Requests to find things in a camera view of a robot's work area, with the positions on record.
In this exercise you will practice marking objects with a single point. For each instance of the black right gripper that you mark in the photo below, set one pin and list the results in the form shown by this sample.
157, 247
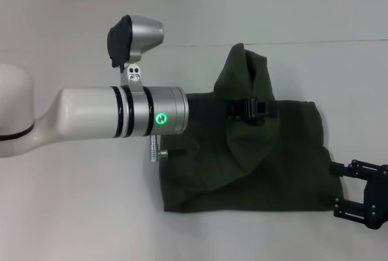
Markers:
377, 194

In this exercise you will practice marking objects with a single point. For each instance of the dark green printed t-shirt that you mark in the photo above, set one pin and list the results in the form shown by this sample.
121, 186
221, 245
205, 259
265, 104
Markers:
257, 157

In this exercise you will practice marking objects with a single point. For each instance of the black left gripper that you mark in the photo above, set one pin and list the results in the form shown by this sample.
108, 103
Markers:
218, 106

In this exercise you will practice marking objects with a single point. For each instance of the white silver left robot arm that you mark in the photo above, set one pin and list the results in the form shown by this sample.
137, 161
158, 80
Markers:
91, 112

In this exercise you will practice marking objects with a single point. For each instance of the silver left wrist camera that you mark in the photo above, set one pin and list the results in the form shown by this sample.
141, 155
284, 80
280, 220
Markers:
136, 39

